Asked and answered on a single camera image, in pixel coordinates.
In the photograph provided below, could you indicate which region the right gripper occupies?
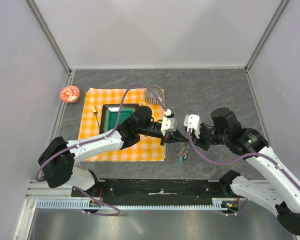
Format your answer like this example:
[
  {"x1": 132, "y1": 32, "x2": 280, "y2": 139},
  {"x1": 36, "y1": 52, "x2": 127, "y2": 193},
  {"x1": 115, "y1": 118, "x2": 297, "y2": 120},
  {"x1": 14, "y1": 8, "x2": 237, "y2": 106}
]
[{"x1": 187, "y1": 123, "x2": 229, "y2": 151}]

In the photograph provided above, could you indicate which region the keyring with keys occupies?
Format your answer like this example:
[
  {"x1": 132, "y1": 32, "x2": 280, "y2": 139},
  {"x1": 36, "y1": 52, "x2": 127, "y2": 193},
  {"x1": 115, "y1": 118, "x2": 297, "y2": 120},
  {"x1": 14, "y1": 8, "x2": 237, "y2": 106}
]
[{"x1": 179, "y1": 142, "x2": 189, "y2": 161}]

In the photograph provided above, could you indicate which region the blue carabiner tag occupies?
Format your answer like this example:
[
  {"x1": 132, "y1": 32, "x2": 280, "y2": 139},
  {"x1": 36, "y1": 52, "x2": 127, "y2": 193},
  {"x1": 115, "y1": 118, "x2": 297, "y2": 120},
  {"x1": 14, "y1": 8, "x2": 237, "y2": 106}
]
[{"x1": 179, "y1": 156, "x2": 184, "y2": 165}]

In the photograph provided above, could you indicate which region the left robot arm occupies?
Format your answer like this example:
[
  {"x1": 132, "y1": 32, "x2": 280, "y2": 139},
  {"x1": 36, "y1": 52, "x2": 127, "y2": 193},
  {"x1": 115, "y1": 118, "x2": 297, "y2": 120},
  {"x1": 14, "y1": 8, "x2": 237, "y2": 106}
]
[{"x1": 38, "y1": 106, "x2": 188, "y2": 197}]

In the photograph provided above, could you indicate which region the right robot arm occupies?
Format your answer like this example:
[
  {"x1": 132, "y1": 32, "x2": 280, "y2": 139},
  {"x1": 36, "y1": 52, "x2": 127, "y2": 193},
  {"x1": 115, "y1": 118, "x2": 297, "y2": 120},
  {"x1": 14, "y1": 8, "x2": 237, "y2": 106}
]
[{"x1": 183, "y1": 107, "x2": 300, "y2": 236}]

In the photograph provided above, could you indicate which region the orange checkered cloth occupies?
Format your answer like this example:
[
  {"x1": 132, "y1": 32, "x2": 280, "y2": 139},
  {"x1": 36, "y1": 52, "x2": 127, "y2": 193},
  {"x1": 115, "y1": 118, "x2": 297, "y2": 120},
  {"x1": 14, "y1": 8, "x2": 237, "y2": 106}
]
[{"x1": 77, "y1": 87, "x2": 166, "y2": 163}]

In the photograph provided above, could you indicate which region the striped grey mug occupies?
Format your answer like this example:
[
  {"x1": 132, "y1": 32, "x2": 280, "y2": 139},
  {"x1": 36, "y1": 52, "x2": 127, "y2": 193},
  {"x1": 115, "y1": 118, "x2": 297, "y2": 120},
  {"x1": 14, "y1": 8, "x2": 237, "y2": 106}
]
[{"x1": 145, "y1": 85, "x2": 163, "y2": 105}]

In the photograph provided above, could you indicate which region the teal square plate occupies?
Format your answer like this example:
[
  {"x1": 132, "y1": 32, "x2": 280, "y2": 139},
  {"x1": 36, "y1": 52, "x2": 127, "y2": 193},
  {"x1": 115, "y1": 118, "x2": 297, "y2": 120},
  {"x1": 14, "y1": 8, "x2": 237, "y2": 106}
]
[{"x1": 99, "y1": 103, "x2": 139, "y2": 134}]

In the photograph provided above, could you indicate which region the gold fork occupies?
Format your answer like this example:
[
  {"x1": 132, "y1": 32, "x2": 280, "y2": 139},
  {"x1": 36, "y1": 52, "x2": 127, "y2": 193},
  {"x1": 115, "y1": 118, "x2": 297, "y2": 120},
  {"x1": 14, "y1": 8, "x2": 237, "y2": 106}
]
[{"x1": 91, "y1": 106, "x2": 100, "y2": 128}]

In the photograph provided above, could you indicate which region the red patterned small bowl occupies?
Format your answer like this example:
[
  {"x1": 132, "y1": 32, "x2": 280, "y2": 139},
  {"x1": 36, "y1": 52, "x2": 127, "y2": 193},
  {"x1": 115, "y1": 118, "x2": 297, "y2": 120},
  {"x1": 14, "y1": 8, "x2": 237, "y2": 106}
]
[{"x1": 59, "y1": 85, "x2": 80, "y2": 104}]

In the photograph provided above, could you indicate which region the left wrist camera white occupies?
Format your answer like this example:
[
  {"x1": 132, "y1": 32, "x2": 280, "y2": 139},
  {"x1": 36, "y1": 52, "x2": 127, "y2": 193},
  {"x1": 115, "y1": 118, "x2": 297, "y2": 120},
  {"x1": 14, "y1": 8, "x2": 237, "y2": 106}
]
[{"x1": 160, "y1": 109, "x2": 178, "y2": 135}]

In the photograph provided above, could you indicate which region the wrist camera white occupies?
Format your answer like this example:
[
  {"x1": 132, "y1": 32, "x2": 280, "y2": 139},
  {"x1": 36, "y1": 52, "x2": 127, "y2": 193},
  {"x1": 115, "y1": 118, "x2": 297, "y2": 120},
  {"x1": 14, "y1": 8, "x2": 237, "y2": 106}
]
[
  {"x1": 160, "y1": 109, "x2": 178, "y2": 135},
  {"x1": 183, "y1": 114, "x2": 202, "y2": 139}
]

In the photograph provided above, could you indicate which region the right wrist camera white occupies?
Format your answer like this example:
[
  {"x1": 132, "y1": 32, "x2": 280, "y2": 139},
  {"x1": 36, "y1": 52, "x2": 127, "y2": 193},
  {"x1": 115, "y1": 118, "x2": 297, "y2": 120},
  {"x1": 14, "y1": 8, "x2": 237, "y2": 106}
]
[{"x1": 183, "y1": 114, "x2": 202, "y2": 139}]

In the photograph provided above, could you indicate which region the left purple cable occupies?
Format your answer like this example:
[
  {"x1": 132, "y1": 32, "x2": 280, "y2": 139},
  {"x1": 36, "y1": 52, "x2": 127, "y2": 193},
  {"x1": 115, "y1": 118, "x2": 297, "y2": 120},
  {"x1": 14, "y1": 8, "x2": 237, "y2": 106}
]
[{"x1": 34, "y1": 84, "x2": 171, "y2": 216}]

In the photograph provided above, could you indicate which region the grey cable duct rail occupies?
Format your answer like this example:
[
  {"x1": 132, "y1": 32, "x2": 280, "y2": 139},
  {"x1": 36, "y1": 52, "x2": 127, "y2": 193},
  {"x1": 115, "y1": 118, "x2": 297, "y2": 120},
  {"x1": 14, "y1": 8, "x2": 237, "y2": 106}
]
[{"x1": 36, "y1": 199, "x2": 228, "y2": 211}]

